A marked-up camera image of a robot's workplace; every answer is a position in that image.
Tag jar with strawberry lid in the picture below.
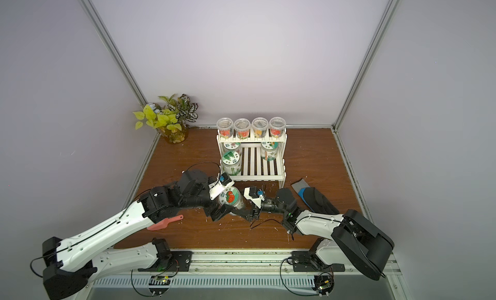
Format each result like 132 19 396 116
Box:
218 186 245 210

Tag jar with tree lid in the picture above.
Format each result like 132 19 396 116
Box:
221 150 242 176

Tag jar with orange flower lid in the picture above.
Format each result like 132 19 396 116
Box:
260 141 279 161

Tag clear seed container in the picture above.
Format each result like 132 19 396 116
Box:
251 117 269 138
234 118 251 139
269 117 286 138

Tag clear container red seeds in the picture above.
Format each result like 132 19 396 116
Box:
216 117 234 139

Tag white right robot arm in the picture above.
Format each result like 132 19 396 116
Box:
232 186 395 281

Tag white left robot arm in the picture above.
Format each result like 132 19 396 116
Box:
42 170 234 299

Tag white wooden slatted shelf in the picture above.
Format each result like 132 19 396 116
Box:
216 130 288 188

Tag black blue garden glove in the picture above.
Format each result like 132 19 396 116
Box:
291 179 340 215

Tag pink plastic scoop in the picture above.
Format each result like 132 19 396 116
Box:
147 215 183 231

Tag green potted plant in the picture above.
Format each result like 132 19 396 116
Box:
133 93 198 145

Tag left controller board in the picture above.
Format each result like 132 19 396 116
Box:
148 275 171 297

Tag controller board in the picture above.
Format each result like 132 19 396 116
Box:
148 275 171 297
314 272 335 297

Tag right controller board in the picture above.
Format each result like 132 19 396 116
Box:
314 272 335 297

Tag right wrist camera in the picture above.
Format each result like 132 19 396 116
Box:
243 186 266 209

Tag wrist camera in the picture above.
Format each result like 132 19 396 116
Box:
209 172 235 200
243 186 266 209

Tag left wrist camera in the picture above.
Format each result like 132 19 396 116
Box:
209 172 235 200

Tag aluminium front rail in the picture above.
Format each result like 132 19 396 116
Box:
98 248 402 278

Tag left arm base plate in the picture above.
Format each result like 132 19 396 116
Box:
138 250 192 272

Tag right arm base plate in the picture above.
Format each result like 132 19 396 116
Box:
289 251 346 272

